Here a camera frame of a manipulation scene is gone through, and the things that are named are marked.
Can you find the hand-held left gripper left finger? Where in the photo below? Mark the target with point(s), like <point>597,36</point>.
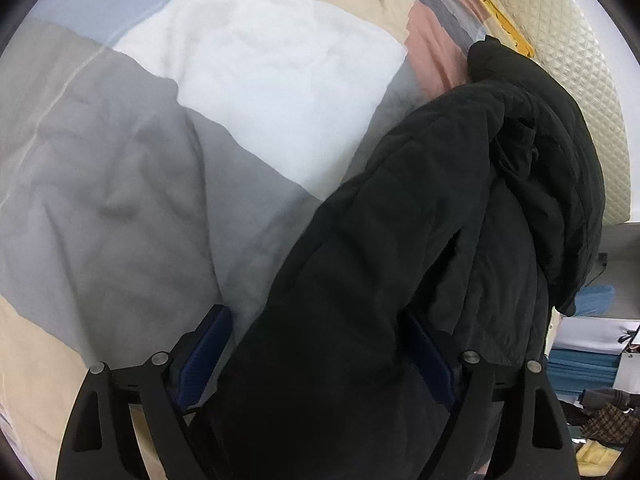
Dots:
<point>200,360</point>

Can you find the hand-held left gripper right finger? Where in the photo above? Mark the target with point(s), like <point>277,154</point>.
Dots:
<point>432,365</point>

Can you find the black puffer jacket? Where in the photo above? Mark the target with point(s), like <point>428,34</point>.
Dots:
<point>400,210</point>

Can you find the teal curtain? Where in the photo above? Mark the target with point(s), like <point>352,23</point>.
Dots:
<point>580,370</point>

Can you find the brown checked bag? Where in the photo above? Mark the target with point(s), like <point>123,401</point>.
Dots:
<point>607,422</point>

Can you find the pale yellow cloth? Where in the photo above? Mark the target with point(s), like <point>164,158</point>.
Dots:
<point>597,462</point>

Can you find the checkered pastel blanket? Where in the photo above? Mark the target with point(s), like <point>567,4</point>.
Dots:
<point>250,60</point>

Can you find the cream quilted headboard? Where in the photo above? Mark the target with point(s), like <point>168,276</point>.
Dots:
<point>575,60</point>

